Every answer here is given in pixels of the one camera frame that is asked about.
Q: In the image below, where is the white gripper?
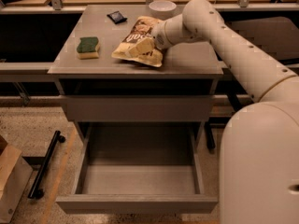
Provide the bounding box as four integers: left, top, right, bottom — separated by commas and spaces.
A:
128, 21, 172, 58

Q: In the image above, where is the brown chip bag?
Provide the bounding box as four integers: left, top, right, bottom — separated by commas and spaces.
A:
111, 16, 164, 67

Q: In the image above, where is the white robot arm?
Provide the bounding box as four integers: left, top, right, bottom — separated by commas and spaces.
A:
151, 0, 299, 224

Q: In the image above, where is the grey drawer cabinet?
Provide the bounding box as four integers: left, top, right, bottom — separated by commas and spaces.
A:
49, 6, 222, 139

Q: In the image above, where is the closed grey top drawer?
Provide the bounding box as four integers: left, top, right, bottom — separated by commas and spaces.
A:
61, 95, 213, 122

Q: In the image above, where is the open grey middle drawer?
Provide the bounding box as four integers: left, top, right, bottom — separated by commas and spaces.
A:
56, 123, 218, 214

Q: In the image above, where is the small dark snack packet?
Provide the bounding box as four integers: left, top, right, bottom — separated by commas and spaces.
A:
107, 11, 127, 24

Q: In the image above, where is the white bowl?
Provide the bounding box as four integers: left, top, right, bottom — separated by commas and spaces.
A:
149, 0, 177, 20

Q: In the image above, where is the green yellow sponge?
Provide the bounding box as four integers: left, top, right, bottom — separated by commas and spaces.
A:
77, 36, 100, 60

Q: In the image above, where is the black office chair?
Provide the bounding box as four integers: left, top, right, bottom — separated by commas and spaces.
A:
204, 16, 299, 151

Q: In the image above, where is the cardboard box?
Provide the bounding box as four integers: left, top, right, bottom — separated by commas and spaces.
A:
0, 136, 33, 224

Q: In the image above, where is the black wheeled stand leg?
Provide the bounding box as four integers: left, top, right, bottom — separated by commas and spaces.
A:
28, 131, 65, 199

